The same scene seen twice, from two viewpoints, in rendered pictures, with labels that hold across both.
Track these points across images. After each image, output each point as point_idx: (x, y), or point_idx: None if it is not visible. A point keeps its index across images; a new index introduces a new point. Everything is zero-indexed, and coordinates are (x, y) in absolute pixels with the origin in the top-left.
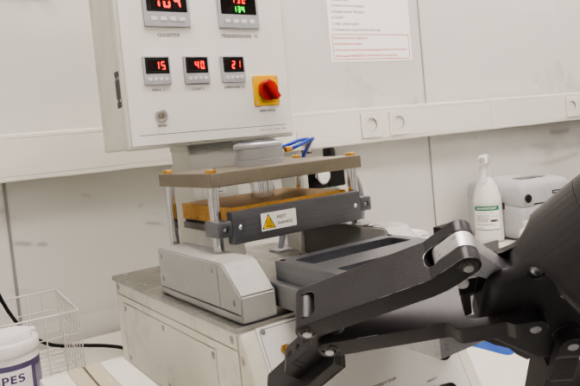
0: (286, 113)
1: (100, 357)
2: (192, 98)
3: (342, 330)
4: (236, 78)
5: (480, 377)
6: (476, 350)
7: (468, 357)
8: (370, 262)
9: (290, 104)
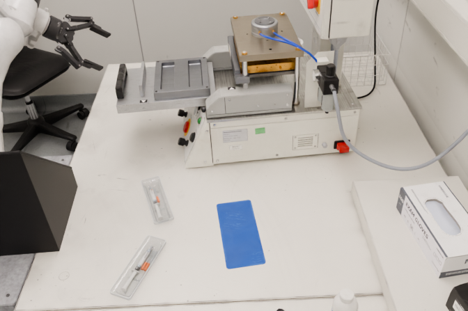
0: (320, 22)
1: (357, 92)
2: None
3: (92, 27)
4: None
5: (206, 181)
6: (235, 199)
7: (191, 152)
8: (80, 16)
9: (323, 19)
